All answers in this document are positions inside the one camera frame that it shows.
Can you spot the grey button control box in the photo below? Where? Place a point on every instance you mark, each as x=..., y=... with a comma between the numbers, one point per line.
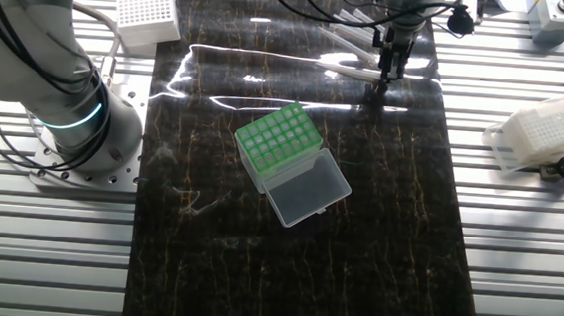
x=552, y=25

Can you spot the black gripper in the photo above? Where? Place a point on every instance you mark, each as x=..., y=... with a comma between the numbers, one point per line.
x=397, y=40

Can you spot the black marble pattern mat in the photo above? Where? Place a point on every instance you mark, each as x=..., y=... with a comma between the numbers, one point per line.
x=381, y=234

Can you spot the green pipette tip holder box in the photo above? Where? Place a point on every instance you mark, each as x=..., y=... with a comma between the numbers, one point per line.
x=278, y=143

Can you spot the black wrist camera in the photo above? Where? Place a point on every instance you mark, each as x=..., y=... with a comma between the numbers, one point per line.
x=461, y=20

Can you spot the white tip rack clear lid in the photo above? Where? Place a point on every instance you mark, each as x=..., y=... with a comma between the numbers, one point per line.
x=145, y=11

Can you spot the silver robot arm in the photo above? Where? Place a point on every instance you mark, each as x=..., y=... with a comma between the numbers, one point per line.
x=22, y=35

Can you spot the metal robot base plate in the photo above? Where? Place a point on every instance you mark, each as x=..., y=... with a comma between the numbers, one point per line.
x=134, y=98

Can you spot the metal corner bracket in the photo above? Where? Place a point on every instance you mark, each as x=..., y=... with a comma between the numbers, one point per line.
x=480, y=7

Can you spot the white tip rack tilted box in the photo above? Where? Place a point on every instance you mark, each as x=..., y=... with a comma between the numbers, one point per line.
x=542, y=131

